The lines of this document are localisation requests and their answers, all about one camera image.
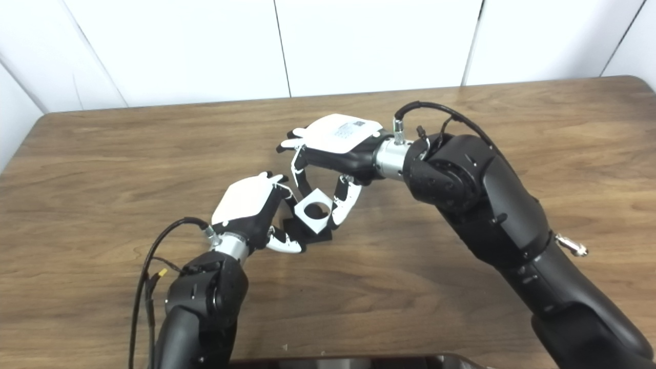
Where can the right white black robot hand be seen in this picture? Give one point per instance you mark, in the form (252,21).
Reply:
(338,138)

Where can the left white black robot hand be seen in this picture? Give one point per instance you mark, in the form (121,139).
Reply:
(246,200)

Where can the white square piece with hole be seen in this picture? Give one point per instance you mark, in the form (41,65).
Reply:
(307,220)

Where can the black peg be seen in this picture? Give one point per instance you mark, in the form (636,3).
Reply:
(320,237)

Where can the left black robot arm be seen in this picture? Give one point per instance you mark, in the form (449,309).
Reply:
(205,307)

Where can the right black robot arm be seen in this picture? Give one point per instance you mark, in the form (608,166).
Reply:
(502,215)

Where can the dark glossy robot torso edge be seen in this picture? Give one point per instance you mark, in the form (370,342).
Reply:
(359,362)

